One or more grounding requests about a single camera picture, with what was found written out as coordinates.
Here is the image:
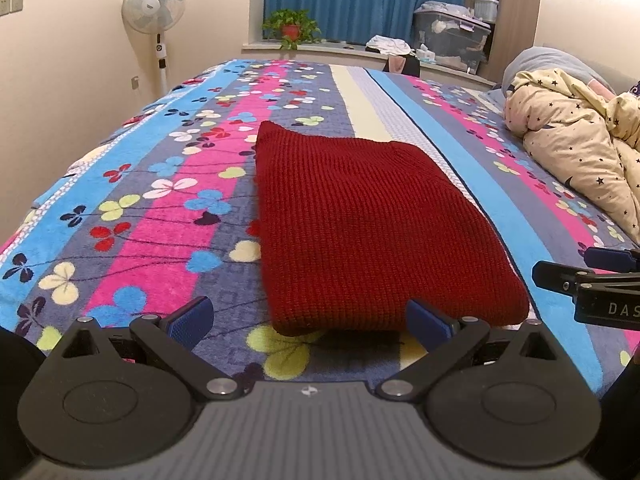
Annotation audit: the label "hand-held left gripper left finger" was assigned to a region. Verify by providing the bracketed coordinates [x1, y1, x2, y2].
[45, 296, 246, 402]

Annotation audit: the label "grey pillow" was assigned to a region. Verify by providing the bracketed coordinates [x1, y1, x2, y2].
[501, 46, 616, 96]

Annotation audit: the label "flower-printed striped blanket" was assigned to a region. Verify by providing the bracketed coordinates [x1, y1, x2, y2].
[0, 58, 640, 396]

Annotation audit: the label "window sill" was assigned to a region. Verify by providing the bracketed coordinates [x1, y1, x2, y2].
[242, 42, 501, 86]

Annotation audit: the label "small clear storage box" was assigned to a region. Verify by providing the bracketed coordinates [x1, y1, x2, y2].
[472, 0, 501, 23]

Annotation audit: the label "white standing fan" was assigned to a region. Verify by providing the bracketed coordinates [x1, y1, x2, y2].
[121, 0, 187, 98]

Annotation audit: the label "wooden shelf unit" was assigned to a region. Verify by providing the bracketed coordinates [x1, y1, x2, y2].
[450, 0, 543, 81]

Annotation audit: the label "large clear storage box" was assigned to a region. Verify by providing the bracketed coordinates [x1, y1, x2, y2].
[412, 1, 493, 58]

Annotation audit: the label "white folded clothes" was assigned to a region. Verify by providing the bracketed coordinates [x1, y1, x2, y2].
[365, 36, 413, 57]

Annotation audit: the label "red knitted sweater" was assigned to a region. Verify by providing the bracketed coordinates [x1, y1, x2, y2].
[254, 120, 531, 337]

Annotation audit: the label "cream star-printed duvet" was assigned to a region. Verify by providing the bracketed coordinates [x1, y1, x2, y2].
[502, 67, 640, 246]

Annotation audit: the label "potted green plant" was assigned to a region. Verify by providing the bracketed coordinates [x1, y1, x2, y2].
[261, 8, 323, 51]

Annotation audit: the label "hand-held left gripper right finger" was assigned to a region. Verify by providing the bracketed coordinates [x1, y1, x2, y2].
[375, 299, 573, 403]

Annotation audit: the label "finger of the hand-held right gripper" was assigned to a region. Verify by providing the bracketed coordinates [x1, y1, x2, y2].
[531, 259, 598, 295]
[584, 246, 640, 272]

